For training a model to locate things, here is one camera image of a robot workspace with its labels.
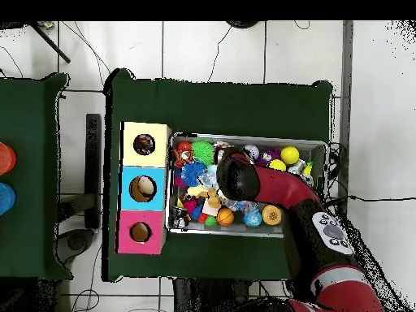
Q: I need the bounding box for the purple spiky monster toy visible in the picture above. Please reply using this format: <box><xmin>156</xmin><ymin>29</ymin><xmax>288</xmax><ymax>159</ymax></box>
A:
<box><xmin>254</xmin><ymin>147</ymin><xmax>282</xmax><ymax>167</ymax></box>

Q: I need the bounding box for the yellow tennis ball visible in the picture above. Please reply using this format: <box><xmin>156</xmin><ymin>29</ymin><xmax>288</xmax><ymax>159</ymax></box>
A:
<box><xmin>268</xmin><ymin>158</ymin><xmax>288</xmax><ymax>172</ymax></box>

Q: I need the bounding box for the green spiky rubber ball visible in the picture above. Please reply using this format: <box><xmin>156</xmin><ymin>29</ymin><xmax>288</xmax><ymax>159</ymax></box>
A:
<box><xmin>190</xmin><ymin>140</ymin><xmax>215</xmax><ymax>166</ymax></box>

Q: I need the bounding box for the black round base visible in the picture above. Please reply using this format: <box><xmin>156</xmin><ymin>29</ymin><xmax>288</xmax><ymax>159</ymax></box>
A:
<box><xmin>226</xmin><ymin>20</ymin><xmax>260</xmax><ymax>29</ymax></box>

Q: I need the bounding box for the black rod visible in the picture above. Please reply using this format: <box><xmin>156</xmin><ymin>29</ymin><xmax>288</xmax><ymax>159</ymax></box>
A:
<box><xmin>30</xmin><ymin>21</ymin><xmax>72</xmax><ymax>64</ymax></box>

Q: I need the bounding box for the black power cable with plug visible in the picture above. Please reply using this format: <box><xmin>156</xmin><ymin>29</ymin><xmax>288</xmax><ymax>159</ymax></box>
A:
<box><xmin>324</xmin><ymin>193</ymin><xmax>416</xmax><ymax>206</ymax></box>

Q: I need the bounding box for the plain yellow ball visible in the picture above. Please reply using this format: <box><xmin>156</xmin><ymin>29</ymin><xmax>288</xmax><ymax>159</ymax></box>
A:
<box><xmin>279</xmin><ymin>145</ymin><xmax>301</xmax><ymax>166</ymax></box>

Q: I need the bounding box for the tiger plush toy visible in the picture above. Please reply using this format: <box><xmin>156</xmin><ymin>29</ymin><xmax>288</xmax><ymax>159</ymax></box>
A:
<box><xmin>172</xmin><ymin>147</ymin><xmax>193</xmax><ymax>169</ymax></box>

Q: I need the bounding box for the wooden box with three holes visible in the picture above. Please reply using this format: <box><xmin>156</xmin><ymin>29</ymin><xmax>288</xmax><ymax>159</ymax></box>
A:
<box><xmin>115</xmin><ymin>120</ymin><xmax>172</xmax><ymax>255</ymax></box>

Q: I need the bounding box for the grey floor cable cover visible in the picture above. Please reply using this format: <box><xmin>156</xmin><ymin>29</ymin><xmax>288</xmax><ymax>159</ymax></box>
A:
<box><xmin>336</xmin><ymin>20</ymin><xmax>355</xmax><ymax>200</ymax></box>

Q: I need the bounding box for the green cloth on side table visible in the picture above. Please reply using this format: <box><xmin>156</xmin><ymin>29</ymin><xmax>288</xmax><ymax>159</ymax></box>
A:
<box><xmin>0</xmin><ymin>71</ymin><xmax>73</xmax><ymax>281</ymax></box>

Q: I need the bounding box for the blue cup stack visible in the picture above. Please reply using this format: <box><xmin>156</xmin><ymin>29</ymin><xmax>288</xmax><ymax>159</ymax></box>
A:
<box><xmin>0</xmin><ymin>182</ymin><xmax>16</xmax><ymax>216</ymax></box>

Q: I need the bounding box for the orange cup stack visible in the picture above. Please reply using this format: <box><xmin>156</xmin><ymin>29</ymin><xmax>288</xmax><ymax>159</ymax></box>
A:
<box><xmin>0</xmin><ymin>141</ymin><xmax>17</xmax><ymax>176</ymax></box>

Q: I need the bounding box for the wire mesh bin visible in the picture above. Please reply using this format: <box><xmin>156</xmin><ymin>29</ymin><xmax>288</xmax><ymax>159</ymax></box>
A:
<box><xmin>165</xmin><ymin>132</ymin><xmax>329</xmax><ymax>241</ymax></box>

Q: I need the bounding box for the white baseball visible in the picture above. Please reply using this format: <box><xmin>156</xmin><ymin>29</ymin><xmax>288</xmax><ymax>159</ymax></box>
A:
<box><xmin>243</xmin><ymin>144</ymin><xmax>260</xmax><ymax>160</ymax></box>

